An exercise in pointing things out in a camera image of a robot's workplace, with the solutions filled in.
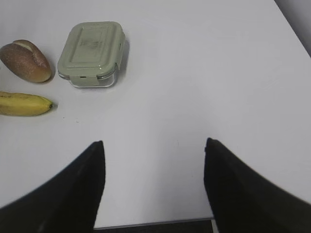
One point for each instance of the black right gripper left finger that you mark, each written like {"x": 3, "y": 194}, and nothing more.
{"x": 67, "y": 203}

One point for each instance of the brown bread roll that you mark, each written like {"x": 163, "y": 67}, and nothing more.
{"x": 25, "y": 60}

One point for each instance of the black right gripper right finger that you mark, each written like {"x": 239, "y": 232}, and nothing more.
{"x": 243, "y": 201}

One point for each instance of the green lid glass food container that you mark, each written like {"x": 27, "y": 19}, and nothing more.
{"x": 92, "y": 54}

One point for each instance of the yellow banana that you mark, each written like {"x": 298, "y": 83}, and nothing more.
{"x": 23, "y": 105}

